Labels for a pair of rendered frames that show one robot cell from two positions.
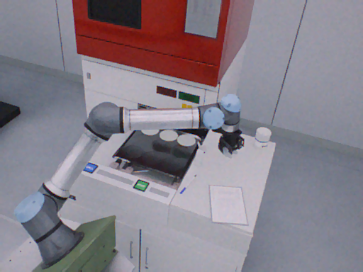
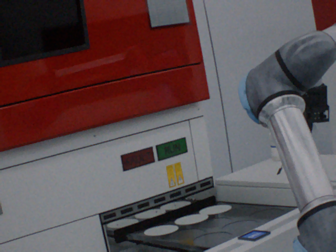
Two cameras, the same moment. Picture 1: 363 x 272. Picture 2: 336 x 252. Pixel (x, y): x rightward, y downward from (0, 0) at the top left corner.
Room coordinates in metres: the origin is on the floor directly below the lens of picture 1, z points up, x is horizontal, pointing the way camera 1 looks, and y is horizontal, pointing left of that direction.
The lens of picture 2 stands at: (0.59, 1.66, 1.42)
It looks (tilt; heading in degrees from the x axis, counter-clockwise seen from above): 7 degrees down; 301
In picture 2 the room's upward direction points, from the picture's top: 9 degrees counter-clockwise
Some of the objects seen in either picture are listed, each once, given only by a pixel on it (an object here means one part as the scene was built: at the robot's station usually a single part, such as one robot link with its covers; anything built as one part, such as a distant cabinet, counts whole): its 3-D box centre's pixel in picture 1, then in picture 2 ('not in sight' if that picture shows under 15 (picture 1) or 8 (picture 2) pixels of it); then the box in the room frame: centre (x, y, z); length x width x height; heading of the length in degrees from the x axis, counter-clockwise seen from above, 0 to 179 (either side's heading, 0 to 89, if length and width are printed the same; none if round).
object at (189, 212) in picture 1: (226, 180); (319, 189); (1.24, -0.33, 0.89); 0.62 x 0.35 x 0.14; 159
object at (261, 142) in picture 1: (261, 138); (280, 145); (1.43, -0.51, 1.01); 0.07 x 0.07 x 0.10
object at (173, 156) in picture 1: (160, 146); (213, 223); (1.47, 0.00, 0.90); 0.34 x 0.34 x 0.01; 69
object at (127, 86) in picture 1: (145, 98); (106, 195); (1.75, 0.10, 1.02); 0.82 x 0.03 x 0.40; 69
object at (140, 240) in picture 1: (162, 225); not in sight; (1.34, -0.04, 0.41); 0.97 x 0.64 x 0.82; 69
